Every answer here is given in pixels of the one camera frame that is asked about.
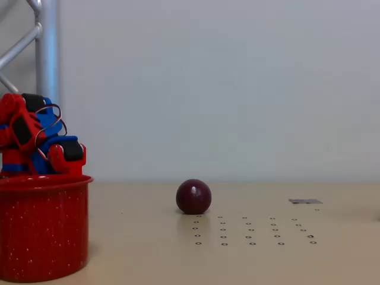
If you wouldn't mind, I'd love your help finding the dark red plum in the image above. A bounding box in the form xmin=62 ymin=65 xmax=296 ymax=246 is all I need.
xmin=175 ymin=178 xmax=213 ymax=215

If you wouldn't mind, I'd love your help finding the flat grey tape piece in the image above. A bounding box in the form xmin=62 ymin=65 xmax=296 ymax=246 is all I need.
xmin=288 ymin=198 xmax=324 ymax=205

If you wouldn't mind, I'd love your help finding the red white wrist cable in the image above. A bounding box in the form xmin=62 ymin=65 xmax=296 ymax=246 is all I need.
xmin=34 ymin=104 xmax=68 ymax=150

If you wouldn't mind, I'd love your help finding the red speckled enamel cup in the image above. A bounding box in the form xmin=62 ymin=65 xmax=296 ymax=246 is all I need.
xmin=0 ymin=174 xmax=94 ymax=283

